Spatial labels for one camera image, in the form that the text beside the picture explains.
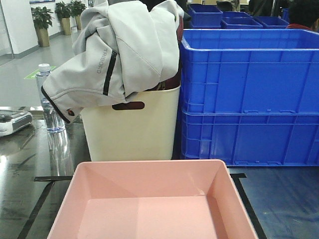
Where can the blue crates in background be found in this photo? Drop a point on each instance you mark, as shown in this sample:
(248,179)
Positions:
(211,17)

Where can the blue plastic crate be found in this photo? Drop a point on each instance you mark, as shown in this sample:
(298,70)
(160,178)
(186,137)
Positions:
(250,71)
(251,139)

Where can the person in red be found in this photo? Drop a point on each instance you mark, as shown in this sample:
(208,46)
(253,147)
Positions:
(304,14)

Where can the clear water bottle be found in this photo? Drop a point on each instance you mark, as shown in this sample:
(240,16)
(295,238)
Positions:
(54,123)

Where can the grey jacket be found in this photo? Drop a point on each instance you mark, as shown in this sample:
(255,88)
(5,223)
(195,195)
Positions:
(124,48)

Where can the cream plastic basket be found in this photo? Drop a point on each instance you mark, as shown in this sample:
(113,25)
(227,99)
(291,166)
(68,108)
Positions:
(143,129)

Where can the potted plant gold pot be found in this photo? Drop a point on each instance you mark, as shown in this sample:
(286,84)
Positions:
(42,20)

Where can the lower blue plastic crate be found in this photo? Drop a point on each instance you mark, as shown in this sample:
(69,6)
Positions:
(251,139)

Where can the pink plastic bin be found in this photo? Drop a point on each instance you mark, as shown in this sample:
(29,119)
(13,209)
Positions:
(175,199)

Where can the silver weighing scale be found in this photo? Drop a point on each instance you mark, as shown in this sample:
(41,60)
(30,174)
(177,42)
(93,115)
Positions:
(13,121)

